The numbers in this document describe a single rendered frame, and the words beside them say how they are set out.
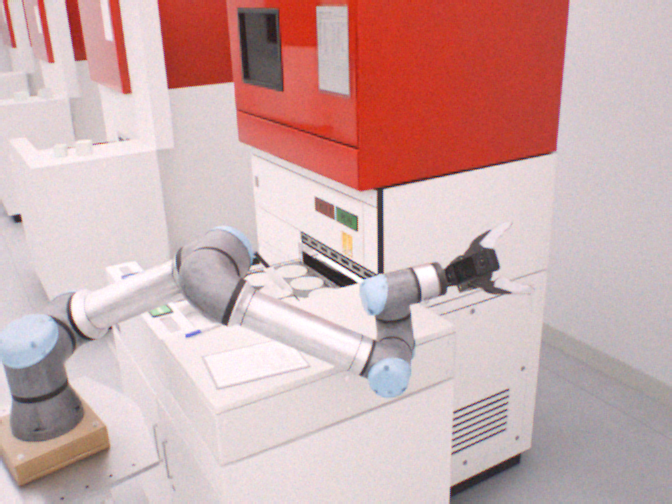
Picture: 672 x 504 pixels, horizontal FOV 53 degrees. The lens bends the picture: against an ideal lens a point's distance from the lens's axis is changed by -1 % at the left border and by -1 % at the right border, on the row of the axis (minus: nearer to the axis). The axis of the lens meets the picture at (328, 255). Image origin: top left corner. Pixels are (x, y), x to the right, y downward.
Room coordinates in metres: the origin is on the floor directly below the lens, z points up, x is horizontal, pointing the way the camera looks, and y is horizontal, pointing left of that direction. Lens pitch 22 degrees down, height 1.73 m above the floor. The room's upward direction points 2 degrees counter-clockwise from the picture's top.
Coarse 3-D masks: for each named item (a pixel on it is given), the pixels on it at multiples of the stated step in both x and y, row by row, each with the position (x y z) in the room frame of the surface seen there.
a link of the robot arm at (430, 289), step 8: (424, 264) 1.26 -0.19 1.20; (416, 272) 1.24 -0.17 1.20; (424, 272) 1.24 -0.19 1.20; (432, 272) 1.24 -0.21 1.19; (424, 280) 1.23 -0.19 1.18; (432, 280) 1.23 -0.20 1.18; (424, 288) 1.22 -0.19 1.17; (432, 288) 1.22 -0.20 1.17; (440, 288) 1.23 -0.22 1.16; (424, 296) 1.22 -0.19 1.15; (432, 296) 1.23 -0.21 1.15
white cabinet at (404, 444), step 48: (144, 384) 1.65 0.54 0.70; (192, 432) 1.29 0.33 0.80; (336, 432) 1.27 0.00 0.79; (384, 432) 1.34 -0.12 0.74; (432, 432) 1.41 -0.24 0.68; (144, 480) 1.87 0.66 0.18; (192, 480) 1.33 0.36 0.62; (240, 480) 1.15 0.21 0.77; (288, 480) 1.21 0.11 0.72; (336, 480) 1.27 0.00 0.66; (384, 480) 1.33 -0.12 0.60; (432, 480) 1.41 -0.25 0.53
